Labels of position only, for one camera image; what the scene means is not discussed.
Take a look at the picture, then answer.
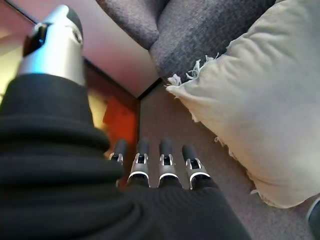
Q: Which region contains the white fringed cushion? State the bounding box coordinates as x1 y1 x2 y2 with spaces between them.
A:
164 0 320 209

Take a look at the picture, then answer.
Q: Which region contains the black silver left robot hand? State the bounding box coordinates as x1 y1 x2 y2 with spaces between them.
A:
0 4 252 240

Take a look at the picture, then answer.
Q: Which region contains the grey upholstered tub armchair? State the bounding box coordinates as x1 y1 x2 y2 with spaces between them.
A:
96 0 277 82

